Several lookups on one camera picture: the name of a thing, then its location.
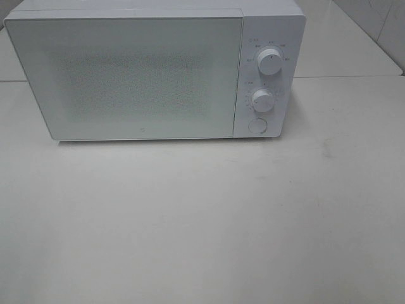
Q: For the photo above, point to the white round door button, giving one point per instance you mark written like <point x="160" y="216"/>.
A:
<point x="257" y="126"/>

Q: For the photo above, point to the white timer knob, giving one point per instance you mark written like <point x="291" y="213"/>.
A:
<point x="262" y="101"/>

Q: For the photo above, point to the white microwave door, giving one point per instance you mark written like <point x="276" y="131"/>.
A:
<point x="119" y="79"/>

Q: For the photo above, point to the white upper power knob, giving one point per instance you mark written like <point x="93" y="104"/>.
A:
<point x="269" y="60"/>

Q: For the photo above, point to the white microwave oven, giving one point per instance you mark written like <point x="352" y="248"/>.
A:
<point x="264" y="23"/>

